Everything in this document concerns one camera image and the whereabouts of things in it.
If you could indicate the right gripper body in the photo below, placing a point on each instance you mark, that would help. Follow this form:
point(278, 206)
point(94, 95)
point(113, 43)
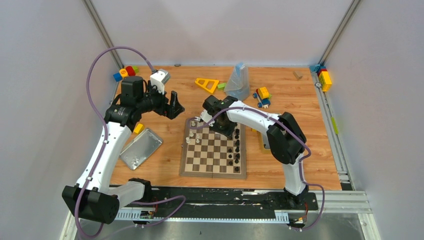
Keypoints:
point(225, 127)

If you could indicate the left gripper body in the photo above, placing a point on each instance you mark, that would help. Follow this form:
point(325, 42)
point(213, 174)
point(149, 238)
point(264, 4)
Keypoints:
point(168, 105)

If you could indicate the wooden chess board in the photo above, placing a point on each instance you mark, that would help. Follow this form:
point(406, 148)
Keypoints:
point(210, 154)

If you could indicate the yellow tin with chess pieces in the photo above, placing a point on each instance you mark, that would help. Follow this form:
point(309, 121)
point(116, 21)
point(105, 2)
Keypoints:
point(262, 144)

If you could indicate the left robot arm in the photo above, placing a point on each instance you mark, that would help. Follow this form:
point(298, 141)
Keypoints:
point(91, 197)

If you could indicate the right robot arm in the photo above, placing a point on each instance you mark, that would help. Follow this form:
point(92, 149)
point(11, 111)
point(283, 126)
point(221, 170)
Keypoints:
point(280, 132)

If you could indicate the green block by bag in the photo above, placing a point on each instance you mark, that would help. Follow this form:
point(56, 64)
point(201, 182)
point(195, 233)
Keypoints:
point(221, 86)

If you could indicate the yellow triangle block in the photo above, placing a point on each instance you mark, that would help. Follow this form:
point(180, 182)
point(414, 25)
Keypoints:
point(209, 85)

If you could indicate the small yellow block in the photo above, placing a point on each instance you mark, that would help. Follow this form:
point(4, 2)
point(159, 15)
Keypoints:
point(138, 128)

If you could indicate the colourful cylinder blocks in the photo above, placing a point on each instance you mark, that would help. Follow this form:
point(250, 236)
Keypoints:
point(123, 73)

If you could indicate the silver tin lid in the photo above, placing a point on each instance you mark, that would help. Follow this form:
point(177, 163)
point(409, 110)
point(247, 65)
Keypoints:
point(140, 148)

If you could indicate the toy brick car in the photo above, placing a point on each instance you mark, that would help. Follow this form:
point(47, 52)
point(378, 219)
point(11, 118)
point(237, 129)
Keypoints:
point(263, 97)

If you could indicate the brown wooden block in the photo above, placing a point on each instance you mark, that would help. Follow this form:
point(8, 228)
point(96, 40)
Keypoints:
point(298, 75)

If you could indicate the stacked duplo bricks corner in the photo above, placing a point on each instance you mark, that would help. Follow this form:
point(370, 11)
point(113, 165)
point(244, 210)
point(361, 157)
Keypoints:
point(323, 76)

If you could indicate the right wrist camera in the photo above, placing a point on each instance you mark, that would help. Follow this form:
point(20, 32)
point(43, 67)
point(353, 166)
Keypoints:
point(207, 118)

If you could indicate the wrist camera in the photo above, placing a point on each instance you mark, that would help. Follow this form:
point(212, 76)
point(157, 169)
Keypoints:
point(207, 118)
point(159, 78)

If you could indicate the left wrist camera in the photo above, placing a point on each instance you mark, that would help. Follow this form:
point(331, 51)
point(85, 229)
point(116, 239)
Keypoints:
point(159, 78)

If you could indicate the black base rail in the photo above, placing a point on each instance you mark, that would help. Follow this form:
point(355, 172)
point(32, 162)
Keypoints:
point(224, 203)

